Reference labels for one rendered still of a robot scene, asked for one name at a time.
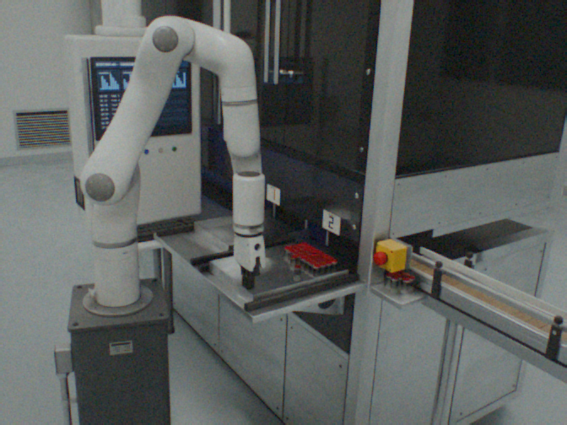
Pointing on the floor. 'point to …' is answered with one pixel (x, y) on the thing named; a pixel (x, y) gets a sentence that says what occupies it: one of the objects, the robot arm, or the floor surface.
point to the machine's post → (377, 200)
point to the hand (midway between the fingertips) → (248, 282)
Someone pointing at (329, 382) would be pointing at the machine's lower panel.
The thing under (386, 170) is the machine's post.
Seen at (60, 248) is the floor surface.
